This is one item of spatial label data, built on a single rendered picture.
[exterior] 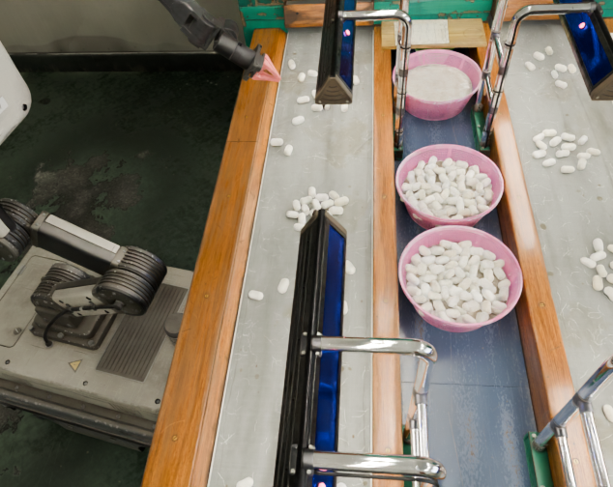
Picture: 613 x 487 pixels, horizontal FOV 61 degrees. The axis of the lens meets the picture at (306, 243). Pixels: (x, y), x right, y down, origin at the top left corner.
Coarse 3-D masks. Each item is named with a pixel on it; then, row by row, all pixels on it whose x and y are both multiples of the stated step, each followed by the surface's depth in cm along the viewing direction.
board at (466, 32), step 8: (384, 24) 176; (392, 24) 175; (448, 24) 172; (456, 24) 172; (464, 24) 172; (472, 24) 171; (480, 24) 171; (384, 32) 173; (392, 32) 172; (456, 32) 169; (464, 32) 169; (472, 32) 169; (480, 32) 168; (384, 40) 170; (392, 40) 170; (456, 40) 167; (464, 40) 167; (472, 40) 166; (480, 40) 166; (384, 48) 169; (392, 48) 168
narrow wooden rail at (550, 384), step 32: (480, 64) 161; (512, 128) 143; (512, 160) 135; (512, 192) 129; (512, 224) 123; (544, 288) 112; (544, 320) 108; (544, 352) 103; (544, 384) 100; (544, 416) 99; (576, 416) 96; (576, 448) 92; (576, 480) 89
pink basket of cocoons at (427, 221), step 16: (448, 144) 140; (416, 160) 141; (464, 160) 141; (480, 160) 138; (400, 176) 137; (496, 176) 133; (400, 192) 131; (496, 192) 132; (432, 224) 130; (448, 224) 128; (464, 224) 128
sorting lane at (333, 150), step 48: (288, 48) 178; (288, 96) 162; (288, 144) 149; (336, 144) 148; (288, 192) 138; (336, 192) 137; (288, 240) 128; (288, 288) 120; (240, 336) 114; (288, 336) 113; (240, 384) 107; (240, 432) 101; (240, 480) 96
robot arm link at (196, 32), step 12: (168, 0) 135; (180, 0) 135; (192, 0) 138; (180, 12) 136; (192, 12) 135; (180, 24) 138; (192, 24) 137; (204, 24) 135; (192, 36) 138; (204, 36) 138
